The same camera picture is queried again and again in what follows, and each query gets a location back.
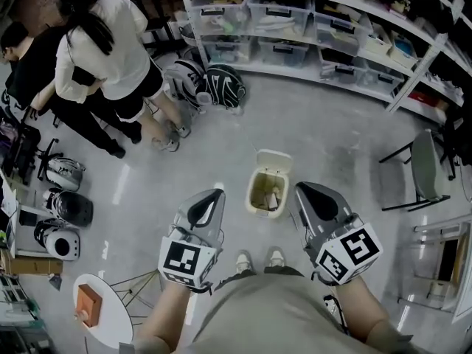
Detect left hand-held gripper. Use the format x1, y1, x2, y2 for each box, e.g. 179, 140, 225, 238
158, 189, 226, 293

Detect black hard-shell backpack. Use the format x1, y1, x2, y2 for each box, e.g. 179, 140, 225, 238
42, 188, 94, 229

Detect person's shoe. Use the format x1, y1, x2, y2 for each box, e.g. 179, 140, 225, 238
235, 249, 256, 274
264, 246, 287, 271

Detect white striped backpack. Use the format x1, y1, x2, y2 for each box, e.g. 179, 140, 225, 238
164, 59, 208, 107

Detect row of clear storage bins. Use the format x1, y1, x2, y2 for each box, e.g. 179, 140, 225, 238
191, 0, 406, 96

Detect person's left forearm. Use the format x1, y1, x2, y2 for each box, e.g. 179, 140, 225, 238
135, 277, 197, 354

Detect black office chair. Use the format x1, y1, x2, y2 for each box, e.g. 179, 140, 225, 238
440, 116, 472, 181
0, 119, 60, 188

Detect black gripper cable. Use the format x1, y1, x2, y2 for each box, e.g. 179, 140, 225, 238
323, 294, 350, 336

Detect cream trash bin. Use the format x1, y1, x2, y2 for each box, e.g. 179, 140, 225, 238
245, 148, 294, 219

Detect white metal shelf rack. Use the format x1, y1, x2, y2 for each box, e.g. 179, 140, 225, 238
176, 0, 472, 125

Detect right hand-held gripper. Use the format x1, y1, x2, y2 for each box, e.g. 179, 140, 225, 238
294, 181, 384, 286

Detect round white table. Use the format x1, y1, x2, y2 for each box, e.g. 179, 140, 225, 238
72, 270, 164, 350

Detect person's right forearm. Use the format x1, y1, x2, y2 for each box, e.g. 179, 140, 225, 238
333, 274, 401, 346

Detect orange box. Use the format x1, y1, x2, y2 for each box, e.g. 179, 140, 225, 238
76, 284, 104, 328

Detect white hard-shell backpack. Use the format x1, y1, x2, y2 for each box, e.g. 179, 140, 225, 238
33, 219, 82, 263

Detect dark green striped backpack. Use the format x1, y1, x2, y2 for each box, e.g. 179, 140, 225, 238
204, 63, 247, 110

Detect person's dark shorts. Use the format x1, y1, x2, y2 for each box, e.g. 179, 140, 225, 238
214, 265, 305, 291

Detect person's beige shirt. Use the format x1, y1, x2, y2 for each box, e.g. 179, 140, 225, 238
132, 271, 414, 354

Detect person's right shoe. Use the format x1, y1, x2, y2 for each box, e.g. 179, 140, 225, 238
264, 246, 287, 271

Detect person's left shoe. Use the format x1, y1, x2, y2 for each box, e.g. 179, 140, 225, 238
235, 249, 256, 274

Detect white metal frame table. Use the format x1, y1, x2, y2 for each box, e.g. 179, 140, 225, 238
397, 214, 472, 324

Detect grey hard-shell backpack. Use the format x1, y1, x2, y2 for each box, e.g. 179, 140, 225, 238
46, 156, 86, 193

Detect pale green chair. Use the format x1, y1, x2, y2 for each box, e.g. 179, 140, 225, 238
378, 129, 451, 212

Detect flat cardboard box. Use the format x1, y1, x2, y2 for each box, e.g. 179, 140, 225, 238
0, 258, 64, 275

